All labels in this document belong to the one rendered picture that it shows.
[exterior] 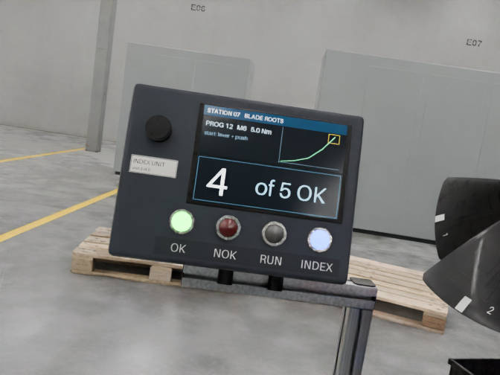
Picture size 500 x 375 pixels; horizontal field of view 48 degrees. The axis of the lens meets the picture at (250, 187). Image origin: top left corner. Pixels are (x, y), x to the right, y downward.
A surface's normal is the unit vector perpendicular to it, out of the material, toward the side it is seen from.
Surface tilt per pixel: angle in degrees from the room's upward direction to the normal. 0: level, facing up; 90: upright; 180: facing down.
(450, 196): 77
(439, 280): 59
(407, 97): 90
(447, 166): 90
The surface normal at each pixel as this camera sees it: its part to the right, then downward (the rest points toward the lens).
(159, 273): 0.03, 0.14
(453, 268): -0.56, -0.54
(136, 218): 0.09, -0.11
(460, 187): -0.90, -0.30
